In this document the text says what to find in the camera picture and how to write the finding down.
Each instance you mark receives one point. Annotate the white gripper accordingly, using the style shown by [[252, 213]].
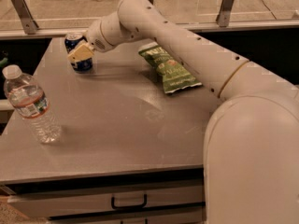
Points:
[[97, 38]]

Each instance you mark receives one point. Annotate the blue pepsi can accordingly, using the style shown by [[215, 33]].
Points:
[[78, 53]]

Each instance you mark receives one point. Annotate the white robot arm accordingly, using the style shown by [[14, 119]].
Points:
[[251, 145]]

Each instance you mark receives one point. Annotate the clear plastic water bottle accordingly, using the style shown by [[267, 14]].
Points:
[[31, 102]]

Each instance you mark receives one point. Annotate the green kettle chips bag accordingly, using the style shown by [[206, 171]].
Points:
[[174, 75]]

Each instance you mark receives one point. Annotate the grey upper drawer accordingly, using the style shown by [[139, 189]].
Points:
[[87, 201]]

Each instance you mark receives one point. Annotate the grey drawer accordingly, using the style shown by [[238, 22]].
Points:
[[192, 215], [87, 201]]

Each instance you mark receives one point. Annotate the grey lower drawer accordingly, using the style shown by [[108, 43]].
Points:
[[192, 215]]

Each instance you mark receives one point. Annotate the metal window rail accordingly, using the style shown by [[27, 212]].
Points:
[[195, 27]]

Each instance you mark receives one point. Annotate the left metal railing bracket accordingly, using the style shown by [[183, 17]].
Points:
[[28, 23]]

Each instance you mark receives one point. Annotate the right metal railing bracket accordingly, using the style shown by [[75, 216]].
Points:
[[224, 15]]

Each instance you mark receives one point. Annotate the black drawer handle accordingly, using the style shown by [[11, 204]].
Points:
[[129, 202]]

